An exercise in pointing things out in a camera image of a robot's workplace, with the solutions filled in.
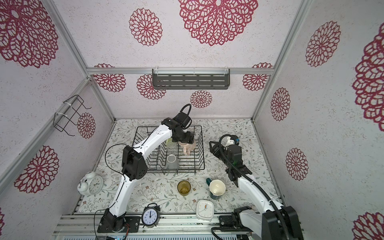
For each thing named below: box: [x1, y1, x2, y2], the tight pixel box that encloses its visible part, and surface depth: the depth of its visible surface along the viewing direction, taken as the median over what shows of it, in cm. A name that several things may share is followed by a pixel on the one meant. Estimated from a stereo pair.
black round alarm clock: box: [141, 203, 161, 228], surface depth 76 cm
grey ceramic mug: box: [165, 154, 179, 170], surface depth 86 cm
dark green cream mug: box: [206, 177, 226, 200], surface depth 79 cm
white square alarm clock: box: [196, 199, 215, 222], surface depth 77 cm
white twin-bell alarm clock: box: [77, 171, 104, 196], surface depth 79 cm
